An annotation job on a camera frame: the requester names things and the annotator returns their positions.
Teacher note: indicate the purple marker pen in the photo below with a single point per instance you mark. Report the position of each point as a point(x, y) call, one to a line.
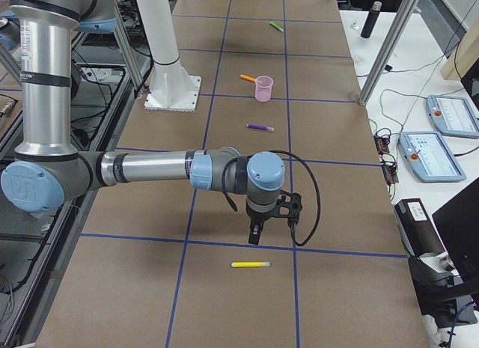
point(260, 127)

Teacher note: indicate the green marker pen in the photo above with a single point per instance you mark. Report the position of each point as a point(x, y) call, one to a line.
point(276, 26)

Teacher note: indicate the black monitor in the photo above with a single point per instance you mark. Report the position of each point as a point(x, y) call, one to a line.
point(457, 224)

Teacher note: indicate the far teach pendant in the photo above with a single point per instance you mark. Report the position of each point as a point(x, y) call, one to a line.
point(452, 116)

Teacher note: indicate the orange marker pen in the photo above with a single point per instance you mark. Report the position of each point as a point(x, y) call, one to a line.
point(247, 78)

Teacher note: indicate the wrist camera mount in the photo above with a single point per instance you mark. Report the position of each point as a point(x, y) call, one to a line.
point(289, 207)

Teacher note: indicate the aluminium frame post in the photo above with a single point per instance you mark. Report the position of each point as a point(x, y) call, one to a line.
point(397, 27)

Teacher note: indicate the near teach pendant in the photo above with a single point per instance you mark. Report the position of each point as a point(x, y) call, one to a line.
point(430, 158)

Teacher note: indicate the small circuit boards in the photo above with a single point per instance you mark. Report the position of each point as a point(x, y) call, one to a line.
point(387, 160)

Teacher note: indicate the black water bottle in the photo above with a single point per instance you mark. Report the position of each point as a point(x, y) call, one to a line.
point(371, 19)

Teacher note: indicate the black brown box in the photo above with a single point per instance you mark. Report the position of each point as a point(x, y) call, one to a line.
point(416, 229)

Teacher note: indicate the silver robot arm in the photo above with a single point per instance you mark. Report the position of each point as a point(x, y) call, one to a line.
point(49, 171)

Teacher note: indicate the white camera pillar base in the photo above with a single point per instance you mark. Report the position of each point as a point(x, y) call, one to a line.
point(171, 88)

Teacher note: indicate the yellow marker pen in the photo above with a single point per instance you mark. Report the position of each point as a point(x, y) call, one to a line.
point(250, 264)

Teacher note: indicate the teach pendant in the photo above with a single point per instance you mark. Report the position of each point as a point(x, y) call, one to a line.
point(430, 158)
point(452, 116)

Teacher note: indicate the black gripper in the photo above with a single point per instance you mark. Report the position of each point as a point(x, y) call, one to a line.
point(257, 217)

